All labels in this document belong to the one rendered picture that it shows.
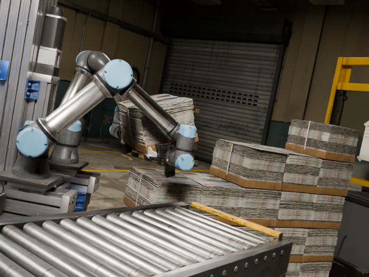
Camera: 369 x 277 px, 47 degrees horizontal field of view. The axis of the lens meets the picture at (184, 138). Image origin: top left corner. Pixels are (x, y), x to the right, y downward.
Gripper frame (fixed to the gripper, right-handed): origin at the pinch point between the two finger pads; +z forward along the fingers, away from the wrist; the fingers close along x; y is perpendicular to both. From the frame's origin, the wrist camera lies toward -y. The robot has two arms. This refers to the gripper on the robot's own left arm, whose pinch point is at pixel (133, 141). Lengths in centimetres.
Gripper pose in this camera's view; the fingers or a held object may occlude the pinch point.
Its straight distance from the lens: 243.8
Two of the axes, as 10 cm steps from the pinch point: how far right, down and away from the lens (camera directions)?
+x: 8.8, -2.3, 4.1
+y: -1.5, -9.6, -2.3
